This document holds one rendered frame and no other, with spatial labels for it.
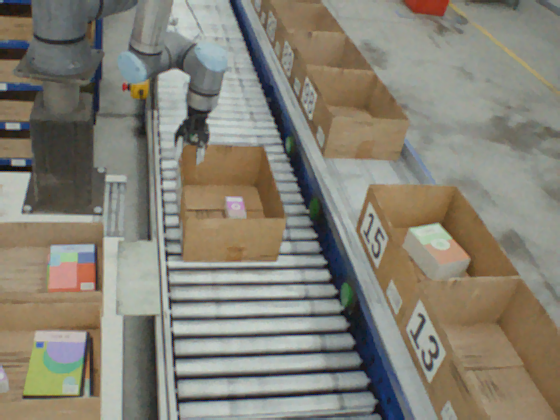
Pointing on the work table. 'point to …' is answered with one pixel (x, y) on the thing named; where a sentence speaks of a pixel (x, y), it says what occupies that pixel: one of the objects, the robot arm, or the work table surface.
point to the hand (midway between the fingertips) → (187, 158)
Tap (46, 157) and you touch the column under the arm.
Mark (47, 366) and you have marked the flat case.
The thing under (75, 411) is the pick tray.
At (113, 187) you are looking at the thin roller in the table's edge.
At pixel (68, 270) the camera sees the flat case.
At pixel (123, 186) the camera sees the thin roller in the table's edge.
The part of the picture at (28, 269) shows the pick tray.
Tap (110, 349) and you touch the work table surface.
